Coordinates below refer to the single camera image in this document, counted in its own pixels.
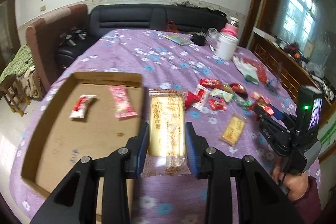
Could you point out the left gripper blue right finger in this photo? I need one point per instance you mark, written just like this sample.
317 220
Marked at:
260 200

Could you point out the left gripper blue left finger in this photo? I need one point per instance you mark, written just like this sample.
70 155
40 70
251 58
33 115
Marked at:
74 200

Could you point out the yellow cake bar packet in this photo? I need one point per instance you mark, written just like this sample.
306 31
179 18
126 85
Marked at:
166 154

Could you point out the dark red puffed snack bag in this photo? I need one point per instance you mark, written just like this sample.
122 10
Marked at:
265 106

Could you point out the right hand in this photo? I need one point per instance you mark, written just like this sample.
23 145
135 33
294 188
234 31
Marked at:
297 184

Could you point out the black phone stand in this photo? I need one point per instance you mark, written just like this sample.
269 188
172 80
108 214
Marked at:
273 86

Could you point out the small yellow cake packet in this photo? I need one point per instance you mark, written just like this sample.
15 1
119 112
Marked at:
234 129

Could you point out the pink packet on table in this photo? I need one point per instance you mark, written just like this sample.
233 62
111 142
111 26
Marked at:
256 96

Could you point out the green foil candy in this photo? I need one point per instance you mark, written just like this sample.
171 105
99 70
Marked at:
241 102

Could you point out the red patterned gift bag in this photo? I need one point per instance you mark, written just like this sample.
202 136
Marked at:
260 69

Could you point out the green white wrapper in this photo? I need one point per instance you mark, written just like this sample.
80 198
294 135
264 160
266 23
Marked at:
218 93

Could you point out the flat cardboard tray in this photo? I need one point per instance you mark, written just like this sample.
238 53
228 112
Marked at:
59 142

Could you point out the small red square packet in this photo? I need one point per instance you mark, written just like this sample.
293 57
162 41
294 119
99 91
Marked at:
217 104

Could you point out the white red snack packet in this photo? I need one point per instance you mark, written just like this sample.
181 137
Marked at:
81 106

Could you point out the purple floral tablecloth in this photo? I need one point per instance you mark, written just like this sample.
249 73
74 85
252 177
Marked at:
166 65

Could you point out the pink snack packet in tray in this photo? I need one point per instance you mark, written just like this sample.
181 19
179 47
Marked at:
123 107

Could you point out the red candy packet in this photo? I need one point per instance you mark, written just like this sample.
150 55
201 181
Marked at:
210 83

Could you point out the red white long packet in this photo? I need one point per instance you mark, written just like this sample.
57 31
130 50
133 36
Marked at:
203 94

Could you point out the red packet left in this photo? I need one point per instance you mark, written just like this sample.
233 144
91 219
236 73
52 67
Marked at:
190 100

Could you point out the white plastic jar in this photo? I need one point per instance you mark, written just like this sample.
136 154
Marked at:
226 46

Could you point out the wooden stool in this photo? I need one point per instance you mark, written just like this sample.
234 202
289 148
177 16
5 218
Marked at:
12 92

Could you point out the pink sleeved thermos bottle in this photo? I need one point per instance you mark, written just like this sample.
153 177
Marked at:
231 27

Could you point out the black cup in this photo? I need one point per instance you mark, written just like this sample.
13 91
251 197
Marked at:
199 39

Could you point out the green patterned cushion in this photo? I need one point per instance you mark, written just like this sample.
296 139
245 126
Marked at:
21 62

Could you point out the colourful booklet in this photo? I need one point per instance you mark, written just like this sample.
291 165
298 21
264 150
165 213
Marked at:
179 40

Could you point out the wooden door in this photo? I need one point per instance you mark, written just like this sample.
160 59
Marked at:
10 42

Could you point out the brown armchair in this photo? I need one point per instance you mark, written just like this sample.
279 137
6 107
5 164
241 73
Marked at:
43 38

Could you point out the red plastic bag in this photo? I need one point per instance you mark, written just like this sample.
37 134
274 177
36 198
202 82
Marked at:
171 27

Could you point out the black leather sofa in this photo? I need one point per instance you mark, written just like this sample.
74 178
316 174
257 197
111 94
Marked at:
106 18

